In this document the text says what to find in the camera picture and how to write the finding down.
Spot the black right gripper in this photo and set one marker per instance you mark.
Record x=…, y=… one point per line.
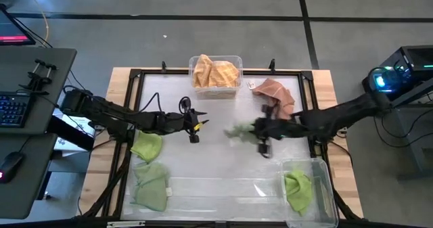
x=270, y=128

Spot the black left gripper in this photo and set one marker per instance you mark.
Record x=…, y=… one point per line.
x=179, y=121

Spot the salmon towel with white grid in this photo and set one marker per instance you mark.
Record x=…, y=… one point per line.
x=275, y=94

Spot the yellow towel with white grid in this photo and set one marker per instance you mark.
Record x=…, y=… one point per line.
x=202, y=72
x=225, y=74

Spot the bright green terry towel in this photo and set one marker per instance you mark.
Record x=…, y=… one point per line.
x=147, y=147

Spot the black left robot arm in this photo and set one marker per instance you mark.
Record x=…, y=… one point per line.
x=111, y=114

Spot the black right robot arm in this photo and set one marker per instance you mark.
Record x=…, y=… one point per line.
x=338, y=119

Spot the small clear plastic bin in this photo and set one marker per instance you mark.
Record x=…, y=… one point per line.
x=216, y=94

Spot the large clear plastic bin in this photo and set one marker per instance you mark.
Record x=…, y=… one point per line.
x=324, y=187

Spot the pale green towel with tag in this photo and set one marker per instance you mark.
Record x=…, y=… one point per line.
x=150, y=187

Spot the white printed box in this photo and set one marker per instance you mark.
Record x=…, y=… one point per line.
x=79, y=124

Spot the black computer with coloured lights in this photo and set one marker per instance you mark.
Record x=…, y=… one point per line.
x=399, y=72

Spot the black clamp stand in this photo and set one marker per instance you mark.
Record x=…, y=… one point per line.
x=39, y=77

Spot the black backlit keyboard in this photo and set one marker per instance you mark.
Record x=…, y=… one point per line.
x=13, y=109

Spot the dark grey desk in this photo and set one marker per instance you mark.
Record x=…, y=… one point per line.
x=20, y=194

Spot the black computer mouse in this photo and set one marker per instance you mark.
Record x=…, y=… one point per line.
x=10, y=165

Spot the desk monitor with red bar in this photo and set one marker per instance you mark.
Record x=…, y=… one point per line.
x=10, y=28

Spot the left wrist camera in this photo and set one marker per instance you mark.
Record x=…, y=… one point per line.
x=194, y=139

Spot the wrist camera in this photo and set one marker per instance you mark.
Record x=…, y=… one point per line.
x=194, y=139
x=265, y=149

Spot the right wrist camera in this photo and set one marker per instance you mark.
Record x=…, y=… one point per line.
x=265, y=149

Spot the black frame clamp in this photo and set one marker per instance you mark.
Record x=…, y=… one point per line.
x=271, y=64
x=164, y=65

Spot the black metal table frame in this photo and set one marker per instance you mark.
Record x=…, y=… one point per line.
x=152, y=72

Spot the silver metal bracket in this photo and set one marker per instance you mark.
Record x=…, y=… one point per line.
x=125, y=224

